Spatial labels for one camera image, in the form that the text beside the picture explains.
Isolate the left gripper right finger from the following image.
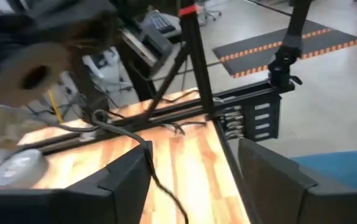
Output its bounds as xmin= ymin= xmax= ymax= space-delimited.
xmin=237 ymin=137 xmax=357 ymax=224

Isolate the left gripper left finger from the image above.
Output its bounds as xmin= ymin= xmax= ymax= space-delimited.
xmin=0 ymin=141 xmax=154 ymax=224

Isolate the thin black cord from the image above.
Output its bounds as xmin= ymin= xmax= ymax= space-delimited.
xmin=90 ymin=108 xmax=189 ymax=224

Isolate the black keyboard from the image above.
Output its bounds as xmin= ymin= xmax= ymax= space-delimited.
xmin=148 ymin=11 xmax=177 ymax=35

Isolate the grey office chair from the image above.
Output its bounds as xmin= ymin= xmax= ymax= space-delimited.
xmin=197 ymin=0 xmax=223 ymax=22

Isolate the grey duct tape roll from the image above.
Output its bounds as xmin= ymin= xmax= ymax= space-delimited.
xmin=0 ymin=148 xmax=51 ymax=190

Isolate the black cable shelf rack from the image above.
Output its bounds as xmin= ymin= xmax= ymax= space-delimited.
xmin=220 ymin=93 xmax=282 ymax=143

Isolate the long yellow cable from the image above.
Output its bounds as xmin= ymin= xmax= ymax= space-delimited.
xmin=47 ymin=89 xmax=65 ymax=124

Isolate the short black cable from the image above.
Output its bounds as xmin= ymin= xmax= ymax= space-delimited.
xmin=162 ymin=88 xmax=200 ymax=104

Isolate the black aluminium table frame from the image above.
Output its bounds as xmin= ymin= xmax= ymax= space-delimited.
xmin=18 ymin=0 xmax=296 ymax=224

